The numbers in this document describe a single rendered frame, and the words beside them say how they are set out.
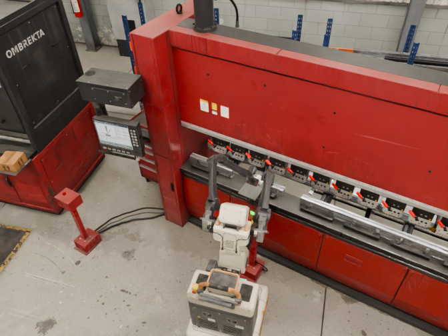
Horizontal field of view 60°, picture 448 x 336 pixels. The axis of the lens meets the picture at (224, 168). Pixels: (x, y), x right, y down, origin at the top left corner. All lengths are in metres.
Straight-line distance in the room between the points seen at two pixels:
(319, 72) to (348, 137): 0.54
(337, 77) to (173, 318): 2.65
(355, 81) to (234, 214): 1.26
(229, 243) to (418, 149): 1.50
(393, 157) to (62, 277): 3.43
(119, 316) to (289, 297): 1.67
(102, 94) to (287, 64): 1.56
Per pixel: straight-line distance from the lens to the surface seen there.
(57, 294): 4.47
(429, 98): 2.70
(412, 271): 3.62
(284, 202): 3.66
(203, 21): 3.20
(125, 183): 5.27
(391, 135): 2.90
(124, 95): 3.32
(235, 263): 3.31
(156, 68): 3.30
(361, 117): 2.88
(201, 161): 3.95
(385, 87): 2.71
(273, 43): 3.03
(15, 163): 4.31
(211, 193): 3.08
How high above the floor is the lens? 3.54
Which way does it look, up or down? 42 degrees down
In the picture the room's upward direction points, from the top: 2 degrees counter-clockwise
